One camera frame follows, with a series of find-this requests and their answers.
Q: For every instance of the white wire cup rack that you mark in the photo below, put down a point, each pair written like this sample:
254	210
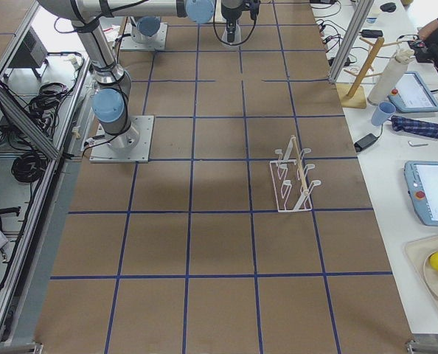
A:
292	190

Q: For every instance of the wooden mug tree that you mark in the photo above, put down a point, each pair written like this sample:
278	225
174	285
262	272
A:
353	96

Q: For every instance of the black power adapter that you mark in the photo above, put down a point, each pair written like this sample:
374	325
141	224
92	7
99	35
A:
365	142

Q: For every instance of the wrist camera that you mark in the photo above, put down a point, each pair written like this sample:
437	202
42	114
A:
254	9

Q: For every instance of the beige tray with fruit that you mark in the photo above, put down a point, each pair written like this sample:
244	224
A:
419	252

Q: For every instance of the aluminium frame post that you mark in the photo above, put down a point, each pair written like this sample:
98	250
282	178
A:
355	25

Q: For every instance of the plaid cloth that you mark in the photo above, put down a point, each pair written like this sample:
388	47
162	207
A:
414	126

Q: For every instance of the white paper roll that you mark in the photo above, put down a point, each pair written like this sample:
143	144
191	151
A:
394	70

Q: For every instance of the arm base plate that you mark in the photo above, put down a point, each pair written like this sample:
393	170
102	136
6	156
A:
131	146
157	44

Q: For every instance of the teach pendant near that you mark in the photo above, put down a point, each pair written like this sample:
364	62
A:
422	182

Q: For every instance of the pale grey plastic cup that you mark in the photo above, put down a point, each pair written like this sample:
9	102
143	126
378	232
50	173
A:
227	39

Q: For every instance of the blue cup on desk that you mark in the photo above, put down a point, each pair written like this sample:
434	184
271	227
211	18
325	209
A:
384	111

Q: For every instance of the teach pendant far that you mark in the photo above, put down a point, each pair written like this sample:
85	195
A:
411	95

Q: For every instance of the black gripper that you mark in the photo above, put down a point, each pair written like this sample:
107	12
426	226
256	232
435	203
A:
229	13

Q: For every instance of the teach pendant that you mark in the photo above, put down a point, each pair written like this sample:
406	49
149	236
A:
422	182
411	95

